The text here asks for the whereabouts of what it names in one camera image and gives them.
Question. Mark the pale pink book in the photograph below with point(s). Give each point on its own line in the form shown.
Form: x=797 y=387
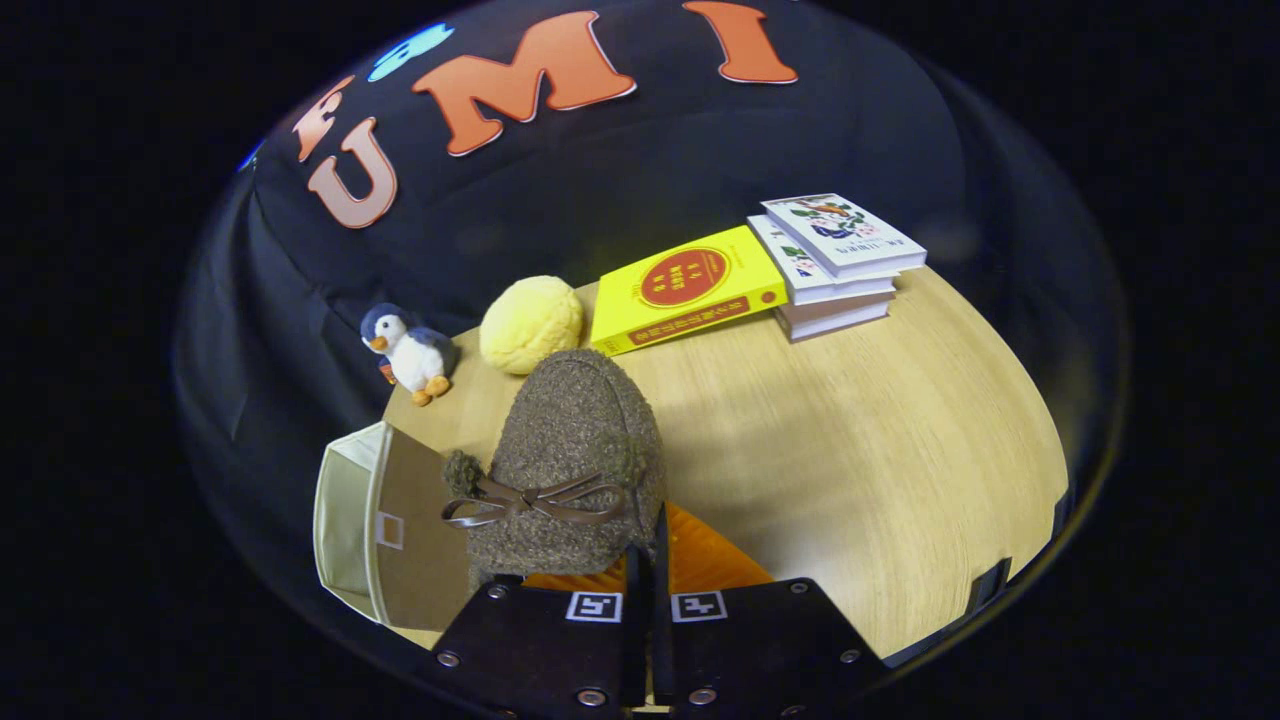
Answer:
x=835 y=318

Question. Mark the brown fabric storage box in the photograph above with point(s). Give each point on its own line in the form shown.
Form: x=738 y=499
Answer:
x=420 y=540

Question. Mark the yellow plush ball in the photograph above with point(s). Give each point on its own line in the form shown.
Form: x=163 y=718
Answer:
x=530 y=325

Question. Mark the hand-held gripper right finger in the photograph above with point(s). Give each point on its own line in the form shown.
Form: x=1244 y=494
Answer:
x=662 y=640

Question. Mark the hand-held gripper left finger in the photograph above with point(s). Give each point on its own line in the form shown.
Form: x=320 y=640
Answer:
x=633 y=650

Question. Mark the penguin plush toy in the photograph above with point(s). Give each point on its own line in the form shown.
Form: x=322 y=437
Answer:
x=410 y=355

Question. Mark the yellow book with red circle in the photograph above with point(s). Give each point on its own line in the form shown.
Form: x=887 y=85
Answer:
x=680 y=285

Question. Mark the brown fuzzy shoe with bow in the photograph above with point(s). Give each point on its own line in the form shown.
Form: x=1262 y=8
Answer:
x=570 y=420

